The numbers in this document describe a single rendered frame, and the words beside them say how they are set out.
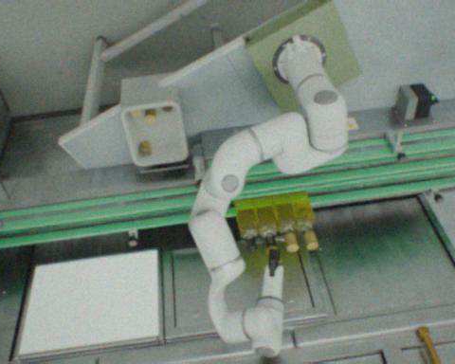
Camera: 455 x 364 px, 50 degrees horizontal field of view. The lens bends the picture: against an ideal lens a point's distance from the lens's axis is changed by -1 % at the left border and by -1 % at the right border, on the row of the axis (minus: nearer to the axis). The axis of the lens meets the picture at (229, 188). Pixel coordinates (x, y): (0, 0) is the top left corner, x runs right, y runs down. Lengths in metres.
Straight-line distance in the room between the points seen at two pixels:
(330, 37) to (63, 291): 1.10
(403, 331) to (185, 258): 0.69
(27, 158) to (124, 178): 0.68
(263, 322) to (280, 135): 0.44
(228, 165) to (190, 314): 0.56
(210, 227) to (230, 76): 0.56
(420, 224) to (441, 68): 0.52
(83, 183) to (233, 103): 0.55
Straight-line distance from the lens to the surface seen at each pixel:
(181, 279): 1.56
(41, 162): 2.17
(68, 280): 1.66
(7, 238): 1.74
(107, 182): 1.64
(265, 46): 1.39
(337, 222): 1.73
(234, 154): 1.10
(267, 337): 1.21
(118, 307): 1.54
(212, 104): 1.56
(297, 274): 1.54
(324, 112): 1.17
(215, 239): 1.12
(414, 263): 1.67
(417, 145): 1.61
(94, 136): 1.63
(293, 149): 1.16
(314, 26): 1.40
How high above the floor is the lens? 2.03
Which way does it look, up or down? 46 degrees down
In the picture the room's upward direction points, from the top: 170 degrees clockwise
